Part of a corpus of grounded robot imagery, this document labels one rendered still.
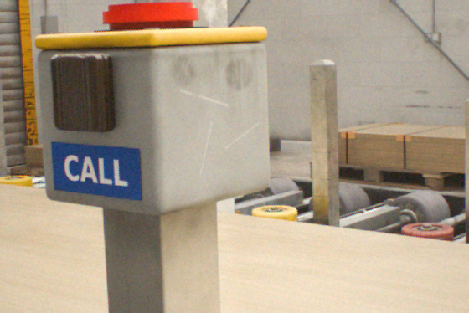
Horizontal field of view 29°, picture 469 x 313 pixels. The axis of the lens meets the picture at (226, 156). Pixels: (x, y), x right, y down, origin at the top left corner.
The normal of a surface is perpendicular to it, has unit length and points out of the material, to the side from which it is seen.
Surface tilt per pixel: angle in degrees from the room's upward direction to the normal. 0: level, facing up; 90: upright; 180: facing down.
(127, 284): 90
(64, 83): 90
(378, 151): 90
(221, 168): 90
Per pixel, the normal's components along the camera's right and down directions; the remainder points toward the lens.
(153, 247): -0.65, 0.12
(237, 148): 0.76, 0.06
